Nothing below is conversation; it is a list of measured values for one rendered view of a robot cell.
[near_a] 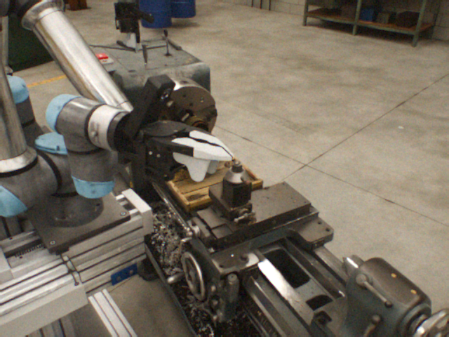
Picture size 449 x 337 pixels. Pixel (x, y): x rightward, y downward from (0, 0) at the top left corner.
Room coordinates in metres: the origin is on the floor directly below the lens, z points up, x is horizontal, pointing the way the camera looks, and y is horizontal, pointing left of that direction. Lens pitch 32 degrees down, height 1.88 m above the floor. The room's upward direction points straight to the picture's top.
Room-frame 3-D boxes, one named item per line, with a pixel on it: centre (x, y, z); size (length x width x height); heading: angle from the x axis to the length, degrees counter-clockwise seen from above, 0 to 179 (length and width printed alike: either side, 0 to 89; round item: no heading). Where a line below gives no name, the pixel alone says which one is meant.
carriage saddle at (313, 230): (1.16, -0.14, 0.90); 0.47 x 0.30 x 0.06; 119
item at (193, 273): (1.07, 0.06, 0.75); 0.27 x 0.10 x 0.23; 29
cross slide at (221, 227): (1.20, -0.11, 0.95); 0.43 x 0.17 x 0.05; 119
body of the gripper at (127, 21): (1.85, 0.40, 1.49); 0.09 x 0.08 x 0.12; 119
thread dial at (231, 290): (0.95, -0.03, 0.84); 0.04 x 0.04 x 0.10; 29
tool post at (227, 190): (1.18, -0.05, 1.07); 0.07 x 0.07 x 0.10; 29
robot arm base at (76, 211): (0.94, 0.41, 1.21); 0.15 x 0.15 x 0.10
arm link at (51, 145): (0.93, 0.41, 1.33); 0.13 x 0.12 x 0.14; 149
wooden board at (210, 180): (1.52, 0.05, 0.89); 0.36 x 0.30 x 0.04; 119
